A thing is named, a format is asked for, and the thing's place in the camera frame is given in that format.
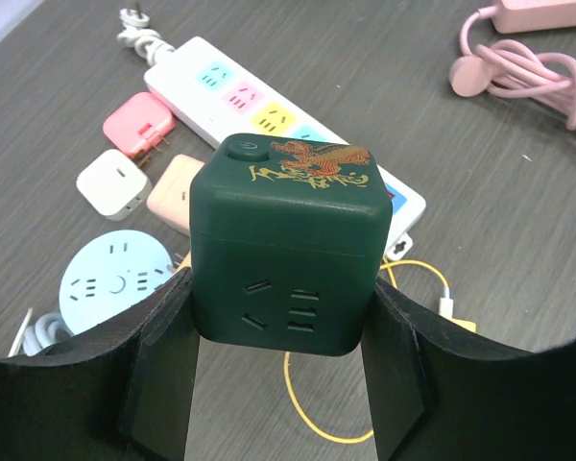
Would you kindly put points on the yellow charger block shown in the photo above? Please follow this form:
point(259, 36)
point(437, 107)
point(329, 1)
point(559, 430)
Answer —
point(468, 325)

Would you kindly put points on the white multicolour power strip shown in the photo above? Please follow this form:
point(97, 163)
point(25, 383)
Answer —
point(215, 97)

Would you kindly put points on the pink power strip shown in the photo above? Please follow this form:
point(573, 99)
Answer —
point(521, 16)

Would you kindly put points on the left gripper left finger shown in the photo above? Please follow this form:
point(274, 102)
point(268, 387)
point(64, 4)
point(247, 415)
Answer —
point(119, 391)

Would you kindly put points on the dark green cube socket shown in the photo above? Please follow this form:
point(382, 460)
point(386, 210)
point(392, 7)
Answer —
point(286, 241)

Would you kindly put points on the red pink flat charger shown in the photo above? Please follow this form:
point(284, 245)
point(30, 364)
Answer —
point(139, 125)

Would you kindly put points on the pink cube socket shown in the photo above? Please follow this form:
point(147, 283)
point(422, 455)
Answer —
point(169, 199)

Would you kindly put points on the white flat charger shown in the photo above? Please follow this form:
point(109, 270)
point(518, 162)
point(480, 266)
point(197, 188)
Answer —
point(114, 185)

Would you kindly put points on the orange cube socket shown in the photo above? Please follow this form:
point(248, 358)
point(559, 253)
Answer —
point(182, 261)

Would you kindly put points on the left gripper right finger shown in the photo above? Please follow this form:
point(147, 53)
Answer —
point(439, 392)

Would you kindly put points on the round light blue socket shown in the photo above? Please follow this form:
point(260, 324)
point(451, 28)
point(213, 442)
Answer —
point(108, 275)

